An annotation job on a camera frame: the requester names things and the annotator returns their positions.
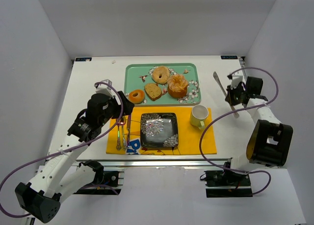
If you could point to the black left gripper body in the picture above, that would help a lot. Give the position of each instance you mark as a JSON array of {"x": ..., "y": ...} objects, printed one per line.
[{"x": 125, "y": 104}]

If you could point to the orange glazed donut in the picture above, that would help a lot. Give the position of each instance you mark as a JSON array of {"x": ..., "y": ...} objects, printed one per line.
[{"x": 137, "y": 96}]

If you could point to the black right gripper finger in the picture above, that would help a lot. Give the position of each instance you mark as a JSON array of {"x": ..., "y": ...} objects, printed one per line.
[
  {"x": 241, "y": 101},
  {"x": 229, "y": 98}
]

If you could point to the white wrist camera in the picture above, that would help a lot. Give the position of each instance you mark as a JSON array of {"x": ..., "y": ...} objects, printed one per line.
[
  {"x": 236, "y": 79},
  {"x": 104, "y": 89}
]

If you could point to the black floral square plate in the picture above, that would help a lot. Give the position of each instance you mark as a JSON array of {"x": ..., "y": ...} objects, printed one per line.
[{"x": 159, "y": 130}]

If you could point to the metal tongs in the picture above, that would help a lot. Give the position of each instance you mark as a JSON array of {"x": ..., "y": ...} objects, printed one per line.
[{"x": 216, "y": 77}]

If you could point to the right blue corner label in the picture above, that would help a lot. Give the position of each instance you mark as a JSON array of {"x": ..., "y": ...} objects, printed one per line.
[{"x": 229, "y": 57}]

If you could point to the iridescent knife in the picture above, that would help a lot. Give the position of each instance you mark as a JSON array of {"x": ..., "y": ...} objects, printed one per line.
[{"x": 128, "y": 130}]

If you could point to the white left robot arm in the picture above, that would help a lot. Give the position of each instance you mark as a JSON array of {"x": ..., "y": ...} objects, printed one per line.
[{"x": 43, "y": 195}]

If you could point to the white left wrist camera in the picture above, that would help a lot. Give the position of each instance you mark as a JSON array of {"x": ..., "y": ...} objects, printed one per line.
[{"x": 104, "y": 89}]

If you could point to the sugared bundt cake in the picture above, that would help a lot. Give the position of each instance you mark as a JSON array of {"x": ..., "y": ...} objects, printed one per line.
[{"x": 177, "y": 86}]

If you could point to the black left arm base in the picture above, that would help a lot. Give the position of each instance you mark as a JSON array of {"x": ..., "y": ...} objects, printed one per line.
[{"x": 111, "y": 185}]

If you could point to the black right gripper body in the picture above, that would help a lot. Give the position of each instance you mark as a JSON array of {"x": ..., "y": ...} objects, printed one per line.
[{"x": 232, "y": 95}]

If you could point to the pale yellow mug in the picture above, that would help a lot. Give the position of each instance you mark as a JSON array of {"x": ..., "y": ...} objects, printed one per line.
[{"x": 198, "y": 116}]

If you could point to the iridescent fork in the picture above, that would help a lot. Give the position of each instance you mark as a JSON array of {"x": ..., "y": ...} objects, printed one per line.
[{"x": 119, "y": 145}]

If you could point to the brown bread slice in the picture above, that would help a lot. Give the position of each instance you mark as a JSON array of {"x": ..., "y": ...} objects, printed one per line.
[{"x": 153, "y": 91}]

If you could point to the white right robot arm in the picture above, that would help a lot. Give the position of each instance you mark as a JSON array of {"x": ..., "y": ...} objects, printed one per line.
[{"x": 270, "y": 140}]

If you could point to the aluminium table frame rail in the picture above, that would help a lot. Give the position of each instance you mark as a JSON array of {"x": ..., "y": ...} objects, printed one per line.
[{"x": 135, "y": 161}]

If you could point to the green floral tray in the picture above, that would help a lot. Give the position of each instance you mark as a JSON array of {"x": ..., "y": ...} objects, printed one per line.
[{"x": 138, "y": 75}]

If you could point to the blue corner label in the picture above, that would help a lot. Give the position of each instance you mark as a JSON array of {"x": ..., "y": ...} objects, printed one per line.
[
  {"x": 229, "y": 57},
  {"x": 83, "y": 59}
]

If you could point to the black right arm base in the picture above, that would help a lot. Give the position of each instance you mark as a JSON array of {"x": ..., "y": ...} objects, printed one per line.
[{"x": 226, "y": 184}]

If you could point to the left blue corner label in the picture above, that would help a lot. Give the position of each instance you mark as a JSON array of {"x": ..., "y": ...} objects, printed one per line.
[{"x": 83, "y": 59}]

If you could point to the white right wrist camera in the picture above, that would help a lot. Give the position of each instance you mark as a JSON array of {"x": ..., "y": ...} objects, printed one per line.
[{"x": 236, "y": 79}]

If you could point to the pale glazed bagel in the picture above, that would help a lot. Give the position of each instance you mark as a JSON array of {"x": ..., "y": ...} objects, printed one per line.
[{"x": 161, "y": 74}]

